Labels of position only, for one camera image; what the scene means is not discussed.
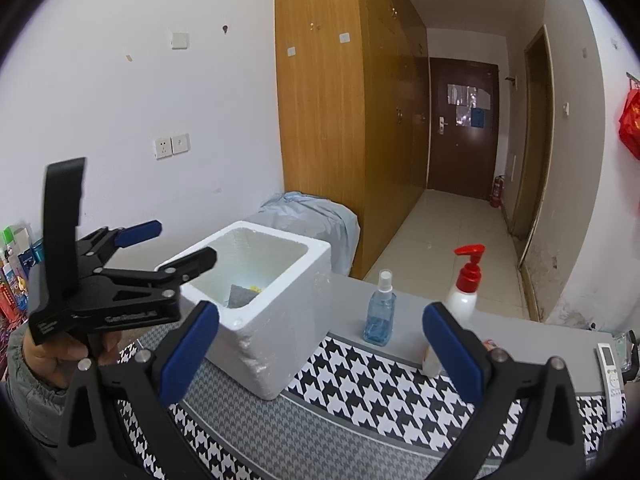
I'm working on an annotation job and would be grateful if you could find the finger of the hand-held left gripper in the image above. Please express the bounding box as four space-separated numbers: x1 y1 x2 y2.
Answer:
94 246 219 299
74 219 163 282

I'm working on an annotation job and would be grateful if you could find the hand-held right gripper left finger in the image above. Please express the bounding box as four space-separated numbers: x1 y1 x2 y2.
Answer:
57 300 221 480

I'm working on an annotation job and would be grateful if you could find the stack of colourful boxes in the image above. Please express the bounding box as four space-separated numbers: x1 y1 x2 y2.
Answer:
0 222 48 341

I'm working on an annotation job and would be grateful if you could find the white pump bottle red cap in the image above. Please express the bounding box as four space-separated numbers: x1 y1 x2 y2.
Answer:
422 244 486 377

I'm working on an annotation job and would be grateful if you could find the wooden wardrobe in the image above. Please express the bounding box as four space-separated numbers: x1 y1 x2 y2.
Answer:
274 0 431 281

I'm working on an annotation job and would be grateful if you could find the person's left forearm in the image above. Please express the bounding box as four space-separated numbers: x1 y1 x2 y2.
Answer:
5 330 71 448

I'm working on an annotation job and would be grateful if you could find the white foam box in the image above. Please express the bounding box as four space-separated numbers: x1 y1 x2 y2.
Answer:
155 220 332 401

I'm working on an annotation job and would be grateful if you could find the white remote control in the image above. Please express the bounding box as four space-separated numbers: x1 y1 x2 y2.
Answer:
597 342 627 423

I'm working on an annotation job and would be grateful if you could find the white paper notice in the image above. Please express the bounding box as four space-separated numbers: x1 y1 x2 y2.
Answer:
446 82 490 111

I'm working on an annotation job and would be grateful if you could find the blue spray bottle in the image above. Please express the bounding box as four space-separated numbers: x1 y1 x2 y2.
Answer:
363 269 397 347

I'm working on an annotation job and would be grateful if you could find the houndstooth table cloth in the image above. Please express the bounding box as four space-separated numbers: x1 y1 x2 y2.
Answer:
117 332 621 480

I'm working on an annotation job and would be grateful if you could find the person's left hand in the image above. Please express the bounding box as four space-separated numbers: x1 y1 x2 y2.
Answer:
22 325 123 391

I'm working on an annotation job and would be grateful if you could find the dark brown door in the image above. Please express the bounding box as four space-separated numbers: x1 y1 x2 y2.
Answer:
427 56 500 201

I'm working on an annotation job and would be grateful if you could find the grey cloth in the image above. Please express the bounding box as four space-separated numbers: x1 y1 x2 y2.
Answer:
229 284 256 308

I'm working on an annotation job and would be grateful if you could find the wooden side door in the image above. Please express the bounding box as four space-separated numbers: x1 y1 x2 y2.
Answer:
510 25 555 241

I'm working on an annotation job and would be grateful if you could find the red hanging bag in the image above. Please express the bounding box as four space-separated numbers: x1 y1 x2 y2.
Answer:
618 89 640 161

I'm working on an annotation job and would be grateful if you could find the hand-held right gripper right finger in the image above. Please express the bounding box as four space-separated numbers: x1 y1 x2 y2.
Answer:
422 300 586 480

